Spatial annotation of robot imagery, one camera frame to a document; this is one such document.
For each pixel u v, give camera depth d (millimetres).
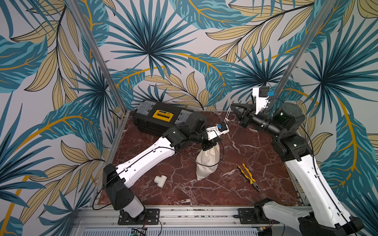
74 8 674
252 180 852
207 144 599
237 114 548
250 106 516
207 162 721
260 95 475
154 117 925
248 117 490
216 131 559
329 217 365
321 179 396
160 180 820
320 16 716
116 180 400
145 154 450
